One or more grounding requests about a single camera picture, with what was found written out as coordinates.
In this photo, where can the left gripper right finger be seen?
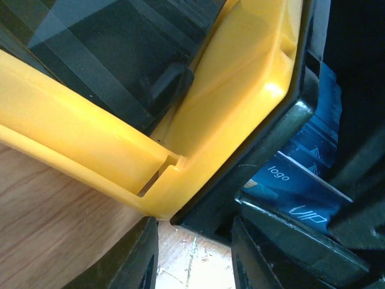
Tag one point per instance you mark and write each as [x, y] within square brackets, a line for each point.
[259, 263]

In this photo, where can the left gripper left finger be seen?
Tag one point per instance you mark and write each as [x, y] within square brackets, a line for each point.
[131, 263]

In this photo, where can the blue card stack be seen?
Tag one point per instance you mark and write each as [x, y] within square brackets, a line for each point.
[315, 144]

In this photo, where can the yellow middle card bin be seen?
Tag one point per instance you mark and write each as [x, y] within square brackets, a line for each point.
[242, 73]

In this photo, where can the black card stack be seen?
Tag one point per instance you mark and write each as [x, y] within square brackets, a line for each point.
[131, 58]

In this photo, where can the black right card bin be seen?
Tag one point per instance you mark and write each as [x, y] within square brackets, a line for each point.
[348, 36]

